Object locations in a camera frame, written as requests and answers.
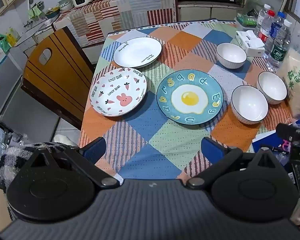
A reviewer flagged black box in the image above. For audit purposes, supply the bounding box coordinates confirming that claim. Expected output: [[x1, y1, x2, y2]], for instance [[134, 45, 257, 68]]
[[289, 164, 300, 193]]

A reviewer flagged red label water bottle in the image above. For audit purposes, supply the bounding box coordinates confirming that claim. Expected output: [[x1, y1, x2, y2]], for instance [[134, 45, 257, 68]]
[[259, 10, 275, 43]]

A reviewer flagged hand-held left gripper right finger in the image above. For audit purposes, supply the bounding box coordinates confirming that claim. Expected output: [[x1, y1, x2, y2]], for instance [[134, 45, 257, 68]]
[[186, 137, 281, 190]]

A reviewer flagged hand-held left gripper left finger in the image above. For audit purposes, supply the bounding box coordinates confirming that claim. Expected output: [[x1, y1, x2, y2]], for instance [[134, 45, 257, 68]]
[[29, 137, 121, 189]]

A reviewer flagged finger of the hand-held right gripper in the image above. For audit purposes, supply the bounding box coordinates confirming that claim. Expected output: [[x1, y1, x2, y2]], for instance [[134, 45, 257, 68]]
[[261, 145, 290, 153], [276, 123, 300, 143]]

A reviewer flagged grey refrigerator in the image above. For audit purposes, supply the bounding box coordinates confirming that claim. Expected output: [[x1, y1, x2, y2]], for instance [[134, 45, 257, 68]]
[[0, 46, 28, 117]]

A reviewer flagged clear white label water bottle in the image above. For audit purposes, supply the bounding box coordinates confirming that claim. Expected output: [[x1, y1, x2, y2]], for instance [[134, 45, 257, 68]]
[[255, 4, 272, 35]]

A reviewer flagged green label water bottle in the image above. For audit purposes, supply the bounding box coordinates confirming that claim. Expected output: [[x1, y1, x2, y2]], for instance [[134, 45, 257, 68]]
[[266, 19, 293, 72]]

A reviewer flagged clear plastic jug of rice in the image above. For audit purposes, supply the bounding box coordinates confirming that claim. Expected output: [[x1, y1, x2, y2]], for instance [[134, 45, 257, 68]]
[[276, 20, 300, 120]]

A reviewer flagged blue label water bottle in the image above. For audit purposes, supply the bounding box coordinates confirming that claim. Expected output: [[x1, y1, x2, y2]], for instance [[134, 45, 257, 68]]
[[267, 12, 285, 53]]

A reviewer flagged colourful patchwork tablecloth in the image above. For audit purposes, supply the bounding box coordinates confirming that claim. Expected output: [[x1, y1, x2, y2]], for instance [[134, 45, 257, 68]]
[[79, 17, 294, 180]]

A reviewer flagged green plastic basket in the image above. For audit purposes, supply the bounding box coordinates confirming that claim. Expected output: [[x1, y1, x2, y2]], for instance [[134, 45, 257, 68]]
[[236, 9, 259, 28]]

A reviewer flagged striped patchwork cabinet cloth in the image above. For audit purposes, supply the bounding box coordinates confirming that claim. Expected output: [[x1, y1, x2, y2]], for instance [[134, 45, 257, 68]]
[[52, 0, 178, 48]]

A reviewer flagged white ribbed bowl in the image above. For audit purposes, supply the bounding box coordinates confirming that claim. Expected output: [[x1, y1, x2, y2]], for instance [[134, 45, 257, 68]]
[[256, 71, 288, 105], [231, 85, 269, 125], [216, 42, 247, 70]]

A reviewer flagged blue plate with fried egg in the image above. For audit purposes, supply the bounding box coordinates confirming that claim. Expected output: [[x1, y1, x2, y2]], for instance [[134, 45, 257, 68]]
[[156, 69, 224, 125]]

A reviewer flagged checkered fuzzy blanket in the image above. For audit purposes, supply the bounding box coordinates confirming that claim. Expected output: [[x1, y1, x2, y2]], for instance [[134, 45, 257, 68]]
[[0, 141, 79, 188]]

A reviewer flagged white plate with sun print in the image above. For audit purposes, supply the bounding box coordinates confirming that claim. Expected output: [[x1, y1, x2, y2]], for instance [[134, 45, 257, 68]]
[[113, 37, 163, 68]]

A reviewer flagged wooden chair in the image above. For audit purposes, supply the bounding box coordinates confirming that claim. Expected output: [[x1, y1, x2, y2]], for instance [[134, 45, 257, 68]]
[[21, 26, 95, 130]]

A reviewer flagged blue book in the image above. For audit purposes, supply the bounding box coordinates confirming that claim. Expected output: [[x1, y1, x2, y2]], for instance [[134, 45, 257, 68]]
[[252, 129, 283, 153]]

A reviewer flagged white plate with pink rabbit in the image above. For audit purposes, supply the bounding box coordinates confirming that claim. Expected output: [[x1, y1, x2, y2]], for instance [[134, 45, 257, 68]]
[[90, 67, 148, 117]]

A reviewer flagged white stove cabinet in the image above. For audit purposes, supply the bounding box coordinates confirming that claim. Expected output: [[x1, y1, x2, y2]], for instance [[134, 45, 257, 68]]
[[177, 1, 240, 22]]

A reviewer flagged green cloth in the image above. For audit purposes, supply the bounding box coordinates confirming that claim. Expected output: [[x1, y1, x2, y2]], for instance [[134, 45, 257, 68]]
[[27, 2, 44, 19]]

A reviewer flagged white tissue pack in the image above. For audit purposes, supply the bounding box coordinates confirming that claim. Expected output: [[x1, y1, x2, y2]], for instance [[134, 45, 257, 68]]
[[235, 30, 265, 57]]

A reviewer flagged stack of pale bowls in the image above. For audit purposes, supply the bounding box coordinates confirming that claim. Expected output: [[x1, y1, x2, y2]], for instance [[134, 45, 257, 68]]
[[58, 0, 74, 12]]

